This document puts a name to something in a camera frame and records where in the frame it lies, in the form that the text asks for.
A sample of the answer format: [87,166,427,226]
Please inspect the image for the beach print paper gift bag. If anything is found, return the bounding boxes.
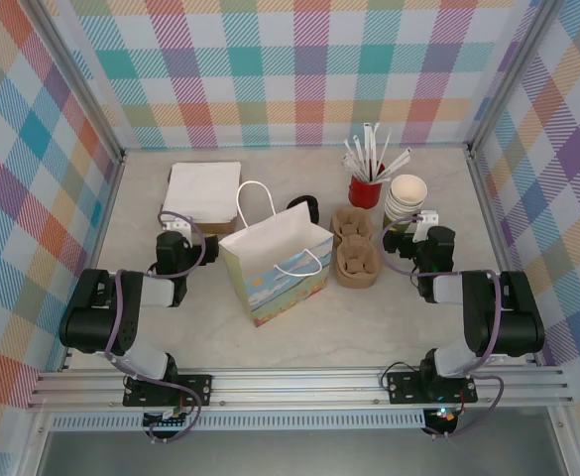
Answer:
[218,180,335,328]

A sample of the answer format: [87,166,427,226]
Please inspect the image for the stack of paper cups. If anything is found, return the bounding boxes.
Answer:
[382,192,422,234]

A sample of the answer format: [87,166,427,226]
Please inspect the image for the brown cardboard cup carrier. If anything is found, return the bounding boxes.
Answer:
[329,206,381,289]

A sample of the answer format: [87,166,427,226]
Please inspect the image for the red metal mug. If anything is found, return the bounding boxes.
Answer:
[347,162,388,207]

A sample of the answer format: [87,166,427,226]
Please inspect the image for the stack of black cup lids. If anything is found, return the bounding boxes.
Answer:
[287,195,321,224]

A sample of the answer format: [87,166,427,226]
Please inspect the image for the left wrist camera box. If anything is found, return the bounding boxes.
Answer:
[163,217,192,245]

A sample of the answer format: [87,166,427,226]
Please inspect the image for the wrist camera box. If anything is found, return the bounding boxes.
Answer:
[163,217,192,245]
[414,209,441,242]

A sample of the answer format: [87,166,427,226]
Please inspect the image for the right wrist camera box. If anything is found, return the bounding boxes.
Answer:
[414,209,441,242]

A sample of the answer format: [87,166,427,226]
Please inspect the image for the right aluminium side rail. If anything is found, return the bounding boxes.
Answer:
[466,143,541,367]

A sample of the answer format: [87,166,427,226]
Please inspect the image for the aluminium side rail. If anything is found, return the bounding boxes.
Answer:
[58,148,128,373]
[466,143,541,367]

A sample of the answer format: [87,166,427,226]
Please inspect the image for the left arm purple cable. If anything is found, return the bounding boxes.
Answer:
[103,210,207,445]

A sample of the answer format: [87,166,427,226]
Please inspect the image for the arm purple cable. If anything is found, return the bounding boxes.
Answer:
[103,210,207,445]
[381,212,507,440]

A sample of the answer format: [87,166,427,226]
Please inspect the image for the left aluminium side rail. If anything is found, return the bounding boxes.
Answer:
[58,148,128,373]

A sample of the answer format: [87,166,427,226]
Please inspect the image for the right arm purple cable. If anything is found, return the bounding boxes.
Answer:
[381,212,507,440]

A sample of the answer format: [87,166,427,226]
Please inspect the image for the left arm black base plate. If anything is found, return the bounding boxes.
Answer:
[122,374,215,409]

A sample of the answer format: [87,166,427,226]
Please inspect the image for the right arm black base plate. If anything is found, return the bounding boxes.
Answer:
[386,369,479,406]

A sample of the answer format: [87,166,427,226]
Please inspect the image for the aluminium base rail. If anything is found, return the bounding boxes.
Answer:
[26,366,576,411]

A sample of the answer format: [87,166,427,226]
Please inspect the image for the slotted white cable duct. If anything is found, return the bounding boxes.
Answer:
[49,414,432,432]

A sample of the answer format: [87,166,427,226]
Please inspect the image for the right aluminium corner post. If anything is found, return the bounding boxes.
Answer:
[465,0,566,150]

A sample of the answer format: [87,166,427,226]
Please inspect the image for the aluminium corner post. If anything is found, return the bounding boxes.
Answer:
[465,0,566,150]
[30,0,128,168]

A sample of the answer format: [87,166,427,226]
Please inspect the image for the left aluminium corner post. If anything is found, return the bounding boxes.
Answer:
[30,0,128,168]

